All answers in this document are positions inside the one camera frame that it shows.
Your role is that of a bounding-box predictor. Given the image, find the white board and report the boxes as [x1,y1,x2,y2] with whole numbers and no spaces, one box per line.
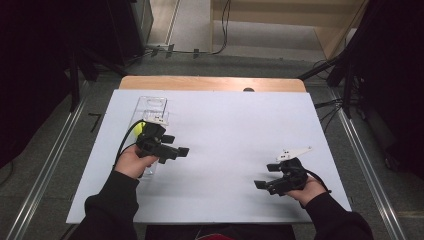
[65,89,353,225]

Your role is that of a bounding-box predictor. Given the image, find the red cloth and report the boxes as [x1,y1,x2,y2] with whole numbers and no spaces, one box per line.
[195,232,238,240]

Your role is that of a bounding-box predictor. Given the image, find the metal floor rail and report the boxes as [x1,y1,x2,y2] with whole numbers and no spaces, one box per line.
[5,98,87,240]
[328,89,408,240]

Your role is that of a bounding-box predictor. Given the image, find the black cabinet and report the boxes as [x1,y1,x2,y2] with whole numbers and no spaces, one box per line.
[106,0,155,66]

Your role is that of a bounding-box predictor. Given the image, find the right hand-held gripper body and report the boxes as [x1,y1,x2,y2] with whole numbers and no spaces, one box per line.
[265,146,314,197]

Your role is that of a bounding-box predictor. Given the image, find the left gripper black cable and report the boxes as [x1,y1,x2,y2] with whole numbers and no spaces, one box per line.
[114,119,145,168]

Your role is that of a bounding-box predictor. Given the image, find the light wooden shelf unit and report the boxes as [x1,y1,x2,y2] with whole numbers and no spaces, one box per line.
[209,0,369,62]

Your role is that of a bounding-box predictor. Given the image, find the dark curtain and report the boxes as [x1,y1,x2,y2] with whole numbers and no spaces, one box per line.
[0,0,116,169]
[343,0,424,181]

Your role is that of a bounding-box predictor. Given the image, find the wooden table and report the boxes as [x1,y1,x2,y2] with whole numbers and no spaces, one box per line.
[118,75,307,94]

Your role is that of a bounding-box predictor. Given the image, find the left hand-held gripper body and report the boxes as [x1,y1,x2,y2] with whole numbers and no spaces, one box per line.
[134,115,180,165]

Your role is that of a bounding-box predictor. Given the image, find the black metal stand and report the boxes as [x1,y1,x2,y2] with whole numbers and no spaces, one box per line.
[66,43,129,113]
[297,49,356,119]

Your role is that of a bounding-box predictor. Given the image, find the clear plastic tray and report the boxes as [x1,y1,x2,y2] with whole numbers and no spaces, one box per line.
[127,95,170,178]

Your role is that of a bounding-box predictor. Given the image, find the yellow tennis ball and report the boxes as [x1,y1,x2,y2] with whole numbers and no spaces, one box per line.
[133,121,147,138]

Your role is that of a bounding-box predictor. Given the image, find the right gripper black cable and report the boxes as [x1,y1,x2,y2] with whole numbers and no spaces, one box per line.
[304,168,333,195]

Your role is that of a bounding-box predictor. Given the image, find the person's left hand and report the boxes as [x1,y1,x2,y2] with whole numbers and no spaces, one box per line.
[113,144,160,180]

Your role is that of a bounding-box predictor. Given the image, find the black hanging cable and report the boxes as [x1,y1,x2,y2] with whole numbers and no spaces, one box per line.
[191,0,233,57]

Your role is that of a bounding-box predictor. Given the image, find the black floor cables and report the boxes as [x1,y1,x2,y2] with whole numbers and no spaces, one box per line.
[313,59,346,133]

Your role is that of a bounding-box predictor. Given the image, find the person's right hand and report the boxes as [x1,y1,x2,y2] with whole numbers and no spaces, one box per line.
[284,176,327,208]

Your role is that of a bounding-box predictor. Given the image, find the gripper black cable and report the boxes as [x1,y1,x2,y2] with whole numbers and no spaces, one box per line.
[114,119,145,168]
[304,168,333,195]

